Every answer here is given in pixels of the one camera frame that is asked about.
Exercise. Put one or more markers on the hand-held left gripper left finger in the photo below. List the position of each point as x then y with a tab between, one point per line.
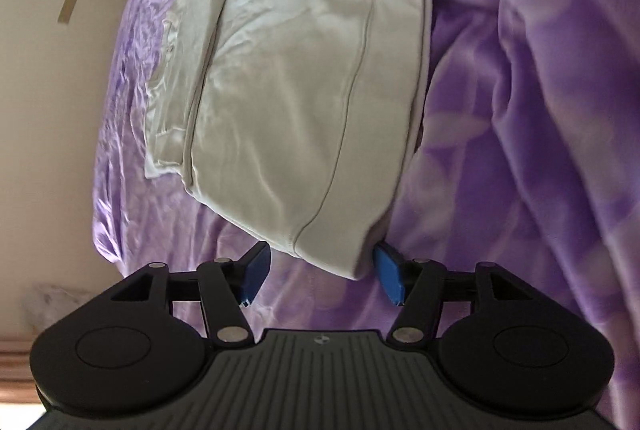
257	272

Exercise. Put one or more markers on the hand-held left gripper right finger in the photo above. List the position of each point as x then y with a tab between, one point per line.
389	272

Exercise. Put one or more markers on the white printed sweatshirt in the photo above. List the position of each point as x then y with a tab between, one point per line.
300	89

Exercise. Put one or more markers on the purple floral blanket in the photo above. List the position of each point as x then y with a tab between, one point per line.
500	159

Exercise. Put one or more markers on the brown patterned curtain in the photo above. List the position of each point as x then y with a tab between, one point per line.
15	367

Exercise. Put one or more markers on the wall socket plate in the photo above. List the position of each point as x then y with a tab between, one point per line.
68	5

